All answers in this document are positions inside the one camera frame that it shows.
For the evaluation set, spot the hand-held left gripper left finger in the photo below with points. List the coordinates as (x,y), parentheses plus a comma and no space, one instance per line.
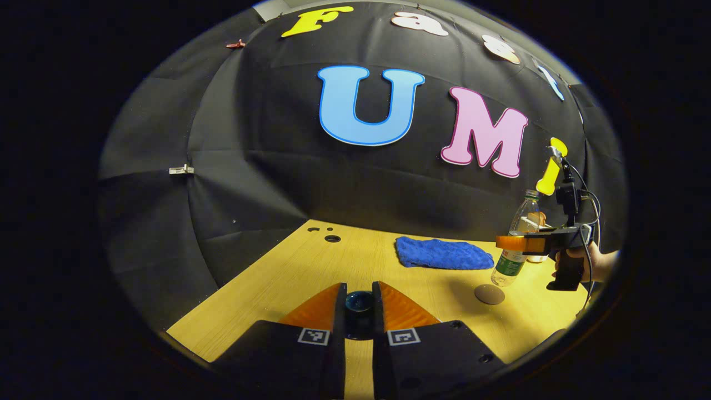
(300,361)

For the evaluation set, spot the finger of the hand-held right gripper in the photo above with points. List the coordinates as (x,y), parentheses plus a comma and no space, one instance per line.
(511,243)

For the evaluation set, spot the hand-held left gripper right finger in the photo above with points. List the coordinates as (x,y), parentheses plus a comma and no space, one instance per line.
(422,361)

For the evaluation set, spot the clear plastic water bottle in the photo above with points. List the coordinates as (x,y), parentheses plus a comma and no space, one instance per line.
(514,261)

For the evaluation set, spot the round brown coaster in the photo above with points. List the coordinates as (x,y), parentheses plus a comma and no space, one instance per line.
(489,294)

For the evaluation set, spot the blue towel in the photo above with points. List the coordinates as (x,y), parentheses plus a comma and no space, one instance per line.
(444,254)

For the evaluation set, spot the silver clip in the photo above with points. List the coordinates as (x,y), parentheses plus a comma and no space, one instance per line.
(181,169)

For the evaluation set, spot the red clip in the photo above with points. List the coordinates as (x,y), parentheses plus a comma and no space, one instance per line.
(236,44)

